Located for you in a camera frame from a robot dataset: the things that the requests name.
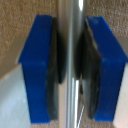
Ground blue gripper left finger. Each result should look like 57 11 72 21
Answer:
17 14 67 124

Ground silver metal drawer handle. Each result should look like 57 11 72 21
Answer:
55 0 86 128

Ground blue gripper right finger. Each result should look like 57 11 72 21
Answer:
77 16 128 123

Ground brown drawer front panel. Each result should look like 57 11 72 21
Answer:
0 0 128 79

